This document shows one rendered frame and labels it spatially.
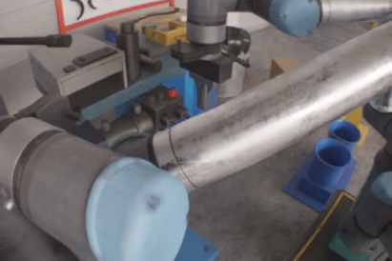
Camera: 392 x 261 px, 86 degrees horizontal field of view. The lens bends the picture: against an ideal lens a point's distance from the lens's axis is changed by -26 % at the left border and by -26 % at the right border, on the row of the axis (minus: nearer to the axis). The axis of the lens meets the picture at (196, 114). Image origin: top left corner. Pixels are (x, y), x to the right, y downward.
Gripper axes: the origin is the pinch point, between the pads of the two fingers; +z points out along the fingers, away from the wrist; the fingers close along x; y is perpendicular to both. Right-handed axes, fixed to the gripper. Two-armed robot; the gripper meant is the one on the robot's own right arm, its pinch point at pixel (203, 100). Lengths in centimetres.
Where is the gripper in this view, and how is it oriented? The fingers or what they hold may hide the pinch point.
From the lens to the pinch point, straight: 71.8
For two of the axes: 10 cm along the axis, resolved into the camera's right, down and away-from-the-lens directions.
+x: -7.3, -4.1, 5.5
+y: 6.8, -4.1, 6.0
